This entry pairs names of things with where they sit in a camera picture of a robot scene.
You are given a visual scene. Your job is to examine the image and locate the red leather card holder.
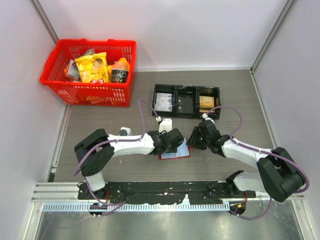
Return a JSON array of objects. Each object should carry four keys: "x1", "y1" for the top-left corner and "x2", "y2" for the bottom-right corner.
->
[{"x1": 158, "y1": 138, "x2": 191, "y2": 160}]

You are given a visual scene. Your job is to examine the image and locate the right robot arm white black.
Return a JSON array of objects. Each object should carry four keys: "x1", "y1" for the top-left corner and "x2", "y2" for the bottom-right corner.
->
[{"x1": 187, "y1": 119, "x2": 307, "y2": 202}]

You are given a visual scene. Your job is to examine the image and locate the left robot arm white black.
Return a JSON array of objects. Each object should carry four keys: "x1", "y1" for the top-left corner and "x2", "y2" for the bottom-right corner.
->
[{"x1": 74, "y1": 128, "x2": 184, "y2": 199}]

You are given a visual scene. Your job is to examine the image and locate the gold VIP cards stack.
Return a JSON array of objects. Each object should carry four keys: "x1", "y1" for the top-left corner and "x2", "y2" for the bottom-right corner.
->
[{"x1": 199, "y1": 95, "x2": 216, "y2": 113}]

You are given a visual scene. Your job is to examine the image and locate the black VIP cards stack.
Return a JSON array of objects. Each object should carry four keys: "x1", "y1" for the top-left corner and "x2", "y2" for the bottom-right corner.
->
[{"x1": 177, "y1": 95, "x2": 194, "y2": 114}]

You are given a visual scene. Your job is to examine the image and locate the silver VIP cards stack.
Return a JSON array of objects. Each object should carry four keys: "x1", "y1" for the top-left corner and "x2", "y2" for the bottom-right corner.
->
[{"x1": 154, "y1": 92, "x2": 173, "y2": 112}]

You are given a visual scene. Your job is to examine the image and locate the black three-compartment card tray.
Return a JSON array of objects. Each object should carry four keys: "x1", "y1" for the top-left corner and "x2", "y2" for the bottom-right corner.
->
[{"x1": 152, "y1": 84, "x2": 221, "y2": 120}]

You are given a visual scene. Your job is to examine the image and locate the white plastic bottle black cap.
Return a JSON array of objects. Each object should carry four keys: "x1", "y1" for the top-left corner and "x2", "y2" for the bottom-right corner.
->
[{"x1": 119, "y1": 127, "x2": 132, "y2": 136}]

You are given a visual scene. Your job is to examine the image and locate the red plastic shopping basket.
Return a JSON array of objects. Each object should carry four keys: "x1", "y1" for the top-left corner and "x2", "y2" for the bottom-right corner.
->
[{"x1": 39, "y1": 38, "x2": 137, "y2": 107}]

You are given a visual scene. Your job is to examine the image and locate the black instant noodle cup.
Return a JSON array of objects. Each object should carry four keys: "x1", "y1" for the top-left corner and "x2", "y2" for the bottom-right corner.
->
[{"x1": 111, "y1": 69, "x2": 129, "y2": 83}]

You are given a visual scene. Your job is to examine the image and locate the orange snack bag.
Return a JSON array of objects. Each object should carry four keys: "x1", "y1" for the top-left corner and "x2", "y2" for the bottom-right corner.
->
[{"x1": 112, "y1": 57, "x2": 130, "y2": 72}]

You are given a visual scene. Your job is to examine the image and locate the yellow snack bag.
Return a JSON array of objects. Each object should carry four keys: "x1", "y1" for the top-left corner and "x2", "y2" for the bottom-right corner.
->
[{"x1": 75, "y1": 52, "x2": 109, "y2": 84}]

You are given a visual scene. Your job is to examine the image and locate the blue and white small box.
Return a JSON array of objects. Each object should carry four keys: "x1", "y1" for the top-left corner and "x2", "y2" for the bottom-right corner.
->
[{"x1": 64, "y1": 59, "x2": 80, "y2": 81}]

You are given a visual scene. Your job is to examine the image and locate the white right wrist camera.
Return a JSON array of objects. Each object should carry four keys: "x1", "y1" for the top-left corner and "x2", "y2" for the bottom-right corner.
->
[{"x1": 201, "y1": 113, "x2": 215, "y2": 124}]

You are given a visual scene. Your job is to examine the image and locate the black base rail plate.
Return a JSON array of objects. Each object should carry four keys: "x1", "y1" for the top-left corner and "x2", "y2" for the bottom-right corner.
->
[{"x1": 77, "y1": 181, "x2": 256, "y2": 205}]

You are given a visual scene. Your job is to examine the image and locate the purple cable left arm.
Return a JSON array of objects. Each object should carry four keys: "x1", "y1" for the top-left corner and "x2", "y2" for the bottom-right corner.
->
[{"x1": 73, "y1": 99, "x2": 162, "y2": 221}]

